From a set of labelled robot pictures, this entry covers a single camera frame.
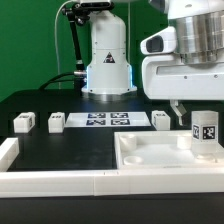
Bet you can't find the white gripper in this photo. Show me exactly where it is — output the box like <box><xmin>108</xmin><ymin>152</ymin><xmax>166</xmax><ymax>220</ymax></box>
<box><xmin>142</xmin><ymin>55</ymin><xmax>224</xmax><ymax>126</ymax></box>

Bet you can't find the white square table top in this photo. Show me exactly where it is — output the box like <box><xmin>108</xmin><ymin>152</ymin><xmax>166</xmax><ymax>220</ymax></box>
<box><xmin>114</xmin><ymin>130</ymin><xmax>224</xmax><ymax>169</ymax></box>

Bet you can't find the white front fence bar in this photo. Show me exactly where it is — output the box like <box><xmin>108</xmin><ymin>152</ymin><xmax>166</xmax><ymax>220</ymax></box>
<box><xmin>0</xmin><ymin>167</ymin><xmax>224</xmax><ymax>198</ymax></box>

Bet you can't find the white fence bar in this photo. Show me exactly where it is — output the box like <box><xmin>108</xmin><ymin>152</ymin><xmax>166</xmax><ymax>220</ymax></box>
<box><xmin>0</xmin><ymin>167</ymin><xmax>224</xmax><ymax>198</ymax></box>
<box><xmin>0</xmin><ymin>138</ymin><xmax>19</xmax><ymax>172</ymax></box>

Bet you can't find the white marker sheet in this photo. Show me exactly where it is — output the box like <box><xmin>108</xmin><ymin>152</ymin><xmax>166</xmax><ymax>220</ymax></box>
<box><xmin>66</xmin><ymin>112</ymin><xmax>151</xmax><ymax>127</ymax></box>

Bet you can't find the white left fence bar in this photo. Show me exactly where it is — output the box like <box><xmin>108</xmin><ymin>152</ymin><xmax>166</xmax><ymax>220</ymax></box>
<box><xmin>0</xmin><ymin>138</ymin><xmax>19</xmax><ymax>172</ymax></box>

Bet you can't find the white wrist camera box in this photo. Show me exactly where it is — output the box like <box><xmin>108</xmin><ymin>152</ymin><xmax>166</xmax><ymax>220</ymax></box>
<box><xmin>140</xmin><ymin>26</ymin><xmax>177</xmax><ymax>55</ymax></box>

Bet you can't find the black cable bundle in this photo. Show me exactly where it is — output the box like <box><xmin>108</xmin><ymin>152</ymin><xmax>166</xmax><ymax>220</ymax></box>
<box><xmin>38</xmin><ymin>71</ymin><xmax>88</xmax><ymax>92</ymax></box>

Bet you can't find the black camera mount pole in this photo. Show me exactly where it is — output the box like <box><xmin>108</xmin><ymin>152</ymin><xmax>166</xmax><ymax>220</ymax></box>
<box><xmin>62</xmin><ymin>4</ymin><xmax>89</xmax><ymax>73</ymax></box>

